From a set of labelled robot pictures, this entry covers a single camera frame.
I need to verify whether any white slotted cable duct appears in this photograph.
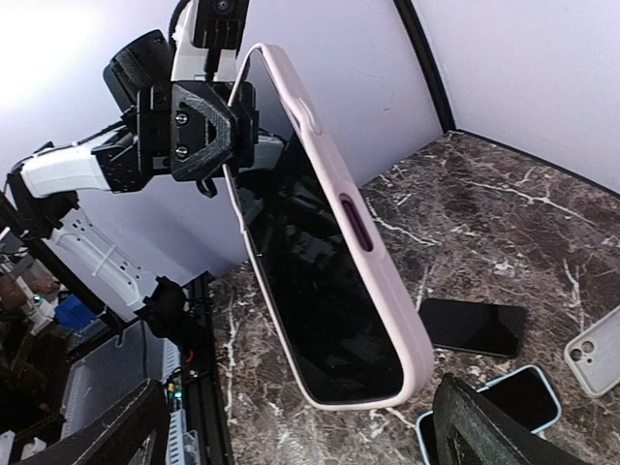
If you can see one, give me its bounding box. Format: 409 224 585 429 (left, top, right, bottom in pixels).
162 339 201 465

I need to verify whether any phone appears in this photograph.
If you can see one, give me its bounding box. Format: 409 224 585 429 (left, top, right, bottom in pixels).
223 44 433 411
416 364 562 465

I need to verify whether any right black frame post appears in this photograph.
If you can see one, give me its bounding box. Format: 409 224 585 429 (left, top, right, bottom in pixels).
393 0 456 133

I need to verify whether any small green circuit board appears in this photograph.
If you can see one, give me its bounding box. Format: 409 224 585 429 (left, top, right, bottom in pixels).
165 370 184 413

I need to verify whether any white phone case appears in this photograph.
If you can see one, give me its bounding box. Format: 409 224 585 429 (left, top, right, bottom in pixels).
564 306 619 398

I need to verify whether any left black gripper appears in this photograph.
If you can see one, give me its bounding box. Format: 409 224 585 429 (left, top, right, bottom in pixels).
137 81 259 182

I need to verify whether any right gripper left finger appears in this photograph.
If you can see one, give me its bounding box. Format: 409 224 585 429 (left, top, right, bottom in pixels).
21 380 171 464

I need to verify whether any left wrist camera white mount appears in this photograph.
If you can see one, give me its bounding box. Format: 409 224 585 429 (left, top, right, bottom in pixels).
169 0 249 82

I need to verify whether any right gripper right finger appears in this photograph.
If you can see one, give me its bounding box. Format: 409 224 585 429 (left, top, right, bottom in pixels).
433 373 584 465

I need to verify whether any black smartphone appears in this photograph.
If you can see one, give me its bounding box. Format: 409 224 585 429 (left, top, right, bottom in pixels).
419 298 528 358

